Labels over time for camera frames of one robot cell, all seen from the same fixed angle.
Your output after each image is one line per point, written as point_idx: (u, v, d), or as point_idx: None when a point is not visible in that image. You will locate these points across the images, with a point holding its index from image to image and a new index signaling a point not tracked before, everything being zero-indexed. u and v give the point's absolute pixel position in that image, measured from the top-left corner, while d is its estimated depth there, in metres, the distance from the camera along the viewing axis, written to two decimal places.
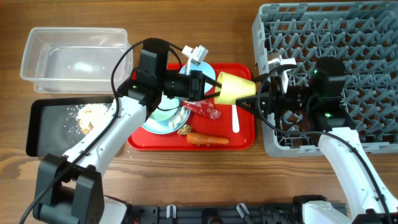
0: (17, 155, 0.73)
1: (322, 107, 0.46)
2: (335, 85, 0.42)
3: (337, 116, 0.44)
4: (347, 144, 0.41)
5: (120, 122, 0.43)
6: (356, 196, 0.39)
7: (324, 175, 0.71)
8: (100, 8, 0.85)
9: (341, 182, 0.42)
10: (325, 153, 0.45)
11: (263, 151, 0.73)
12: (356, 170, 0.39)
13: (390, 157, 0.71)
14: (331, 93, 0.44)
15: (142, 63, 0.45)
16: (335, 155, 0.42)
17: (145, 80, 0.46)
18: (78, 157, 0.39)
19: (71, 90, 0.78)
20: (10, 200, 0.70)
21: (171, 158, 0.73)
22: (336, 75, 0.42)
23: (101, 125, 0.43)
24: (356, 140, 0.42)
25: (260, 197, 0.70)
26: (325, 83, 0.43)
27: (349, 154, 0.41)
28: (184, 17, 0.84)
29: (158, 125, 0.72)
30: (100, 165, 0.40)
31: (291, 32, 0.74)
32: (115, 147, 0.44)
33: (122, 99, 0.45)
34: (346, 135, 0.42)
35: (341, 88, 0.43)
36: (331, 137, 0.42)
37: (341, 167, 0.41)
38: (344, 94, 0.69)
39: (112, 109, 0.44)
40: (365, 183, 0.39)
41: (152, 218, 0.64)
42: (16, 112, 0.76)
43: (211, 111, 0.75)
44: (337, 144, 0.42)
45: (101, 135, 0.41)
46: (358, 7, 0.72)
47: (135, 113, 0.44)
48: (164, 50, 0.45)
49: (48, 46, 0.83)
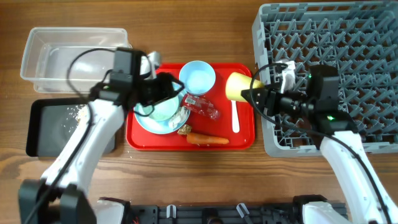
0: (17, 155, 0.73)
1: (323, 109, 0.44)
2: (330, 85, 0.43)
3: (339, 118, 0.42)
4: (351, 151, 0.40)
5: (95, 129, 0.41)
6: (358, 205, 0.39)
7: (324, 175, 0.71)
8: (100, 8, 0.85)
9: (343, 188, 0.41)
10: (327, 156, 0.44)
11: (263, 151, 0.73)
12: (358, 179, 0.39)
13: (390, 157, 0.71)
14: (327, 92, 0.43)
15: (117, 62, 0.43)
16: (338, 162, 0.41)
17: (119, 81, 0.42)
18: (56, 177, 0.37)
19: (71, 90, 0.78)
20: (9, 200, 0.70)
21: (171, 158, 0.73)
22: (329, 76, 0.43)
23: (74, 136, 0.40)
24: (358, 146, 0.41)
25: (260, 197, 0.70)
26: (320, 81, 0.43)
27: (352, 160, 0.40)
28: (184, 17, 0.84)
29: (158, 125, 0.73)
30: (82, 178, 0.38)
31: (291, 32, 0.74)
32: (97, 156, 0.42)
33: (94, 105, 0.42)
34: (348, 139, 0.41)
35: (337, 89, 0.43)
36: (334, 142, 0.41)
37: (344, 174, 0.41)
38: (344, 94, 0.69)
39: (86, 116, 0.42)
40: (367, 192, 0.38)
41: (152, 218, 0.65)
42: (16, 112, 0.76)
43: (211, 111, 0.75)
44: (340, 149, 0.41)
45: (78, 148, 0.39)
46: (358, 7, 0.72)
47: (112, 116, 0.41)
48: (140, 51, 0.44)
49: (48, 45, 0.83)
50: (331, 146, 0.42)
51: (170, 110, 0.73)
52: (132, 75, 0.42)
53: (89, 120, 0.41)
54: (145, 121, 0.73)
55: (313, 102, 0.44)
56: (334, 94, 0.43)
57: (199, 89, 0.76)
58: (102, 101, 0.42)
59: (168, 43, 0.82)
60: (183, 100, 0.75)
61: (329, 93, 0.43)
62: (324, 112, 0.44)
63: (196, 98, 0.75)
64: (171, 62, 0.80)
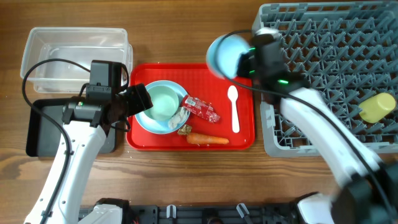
0: (17, 155, 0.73)
1: (272, 78, 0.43)
2: (273, 51, 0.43)
3: (291, 81, 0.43)
4: (311, 107, 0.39)
5: (73, 158, 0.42)
6: (336, 162, 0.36)
7: (324, 175, 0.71)
8: (100, 8, 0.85)
9: (319, 149, 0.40)
10: (290, 119, 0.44)
11: (264, 151, 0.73)
12: (324, 131, 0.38)
13: (389, 157, 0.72)
14: (271, 58, 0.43)
15: (94, 76, 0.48)
16: (303, 122, 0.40)
17: (96, 94, 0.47)
18: (40, 220, 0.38)
19: (71, 90, 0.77)
20: (9, 200, 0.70)
21: (171, 158, 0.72)
22: (269, 43, 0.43)
23: (55, 170, 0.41)
24: (315, 100, 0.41)
25: (261, 197, 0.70)
26: (262, 51, 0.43)
27: (314, 116, 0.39)
28: (184, 17, 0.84)
29: (158, 125, 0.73)
30: (69, 213, 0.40)
31: (291, 32, 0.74)
32: (82, 186, 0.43)
33: (69, 129, 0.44)
34: (309, 99, 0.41)
35: (275, 54, 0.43)
36: (292, 100, 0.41)
37: (316, 135, 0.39)
38: (329, 94, 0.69)
39: (63, 143, 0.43)
40: (341, 145, 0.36)
41: (152, 218, 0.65)
42: (16, 112, 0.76)
43: (211, 114, 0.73)
44: (301, 109, 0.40)
45: (60, 185, 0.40)
46: (358, 7, 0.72)
47: (90, 141, 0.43)
48: (117, 64, 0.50)
49: (48, 46, 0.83)
50: (306, 98, 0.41)
51: (169, 112, 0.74)
52: (111, 88, 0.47)
53: (66, 150, 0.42)
54: (145, 121, 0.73)
55: (261, 71, 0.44)
56: (279, 58, 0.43)
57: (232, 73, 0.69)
58: (78, 122, 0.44)
59: (168, 43, 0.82)
60: (183, 101, 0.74)
61: (275, 58, 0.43)
62: (273, 78, 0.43)
63: (197, 99, 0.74)
64: (171, 62, 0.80)
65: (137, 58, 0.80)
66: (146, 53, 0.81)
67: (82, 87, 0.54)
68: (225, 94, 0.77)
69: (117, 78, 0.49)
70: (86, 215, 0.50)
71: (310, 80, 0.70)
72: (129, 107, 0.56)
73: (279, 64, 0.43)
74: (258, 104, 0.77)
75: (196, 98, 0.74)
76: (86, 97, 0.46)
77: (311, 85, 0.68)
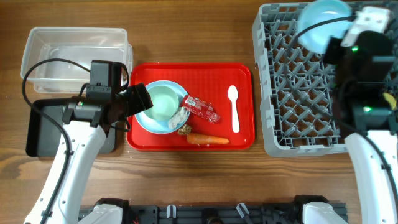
0: (17, 155, 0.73)
1: (360, 99, 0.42)
2: (380, 65, 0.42)
3: (375, 107, 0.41)
4: (382, 160, 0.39)
5: (74, 158, 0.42)
6: (372, 218, 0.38)
7: (324, 175, 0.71)
8: (100, 9, 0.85)
9: (360, 193, 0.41)
10: (349, 149, 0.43)
11: (264, 151, 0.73)
12: (382, 190, 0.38)
13: None
14: (370, 74, 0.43)
15: (94, 76, 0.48)
16: (362, 166, 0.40)
17: (96, 93, 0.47)
18: (40, 220, 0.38)
19: (71, 90, 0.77)
20: (9, 200, 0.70)
21: (171, 158, 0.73)
22: (382, 56, 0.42)
23: (55, 170, 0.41)
24: (392, 154, 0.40)
25: (261, 197, 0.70)
26: (369, 61, 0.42)
27: (379, 171, 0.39)
28: (184, 17, 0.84)
29: (158, 125, 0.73)
30: (69, 213, 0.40)
31: (291, 32, 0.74)
32: (82, 186, 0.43)
33: (69, 129, 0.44)
34: (382, 147, 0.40)
35: (381, 70, 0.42)
36: (366, 140, 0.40)
37: (368, 187, 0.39)
38: (329, 94, 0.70)
39: (63, 143, 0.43)
40: (388, 210, 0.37)
41: (152, 218, 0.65)
42: (16, 112, 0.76)
43: (211, 114, 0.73)
44: (369, 154, 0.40)
45: (60, 185, 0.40)
46: (358, 7, 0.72)
47: (90, 140, 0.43)
48: (117, 63, 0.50)
49: (48, 46, 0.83)
50: (381, 145, 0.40)
51: (169, 112, 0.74)
52: (111, 88, 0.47)
53: (66, 150, 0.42)
54: (145, 121, 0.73)
55: (355, 80, 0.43)
56: (380, 72, 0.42)
57: (323, 42, 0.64)
58: (78, 122, 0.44)
59: (168, 43, 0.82)
60: (183, 100, 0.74)
61: (373, 71, 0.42)
62: (361, 100, 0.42)
63: (197, 99, 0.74)
64: (171, 62, 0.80)
65: (137, 58, 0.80)
66: (146, 53, 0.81)
67: (82, 86, 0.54)
68: (226, 94, 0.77)
69: (117, 78, 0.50)
70: (86, 215, 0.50)
71: (310, 79, 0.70)
72: (130, 108, 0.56)
73: (376, 83, 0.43)
74: (258, 104, 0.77)
75: (196, 98, 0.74)
76: (86, 97, 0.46)
77: (311, 85, 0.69)
